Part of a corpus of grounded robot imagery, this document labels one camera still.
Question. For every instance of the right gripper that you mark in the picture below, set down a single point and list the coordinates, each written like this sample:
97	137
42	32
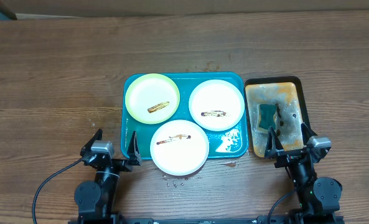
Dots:
274	149

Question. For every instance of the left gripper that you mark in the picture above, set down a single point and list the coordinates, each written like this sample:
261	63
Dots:
132	152

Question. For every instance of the yellow green sponge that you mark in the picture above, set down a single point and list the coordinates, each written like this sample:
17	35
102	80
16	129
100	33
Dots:
267	116

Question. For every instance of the white front plate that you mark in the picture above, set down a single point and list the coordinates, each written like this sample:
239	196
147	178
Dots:
179	147

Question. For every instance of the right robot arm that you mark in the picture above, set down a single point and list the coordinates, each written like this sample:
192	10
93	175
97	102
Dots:
318	196

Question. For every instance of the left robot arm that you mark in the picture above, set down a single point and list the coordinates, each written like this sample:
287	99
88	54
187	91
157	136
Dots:
95	198

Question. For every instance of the black soapy water tray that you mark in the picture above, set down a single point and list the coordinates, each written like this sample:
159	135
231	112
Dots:
287	94

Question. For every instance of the teal plastic tray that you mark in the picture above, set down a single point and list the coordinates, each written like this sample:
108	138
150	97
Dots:
224	144

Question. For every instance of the yellow-green plate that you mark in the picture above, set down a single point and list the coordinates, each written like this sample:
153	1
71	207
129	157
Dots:
152	98

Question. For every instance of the white plate with sauce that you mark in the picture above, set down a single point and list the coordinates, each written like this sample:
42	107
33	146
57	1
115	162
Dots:
216	105

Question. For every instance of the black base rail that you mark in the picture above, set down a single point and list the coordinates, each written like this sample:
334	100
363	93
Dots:
203	221

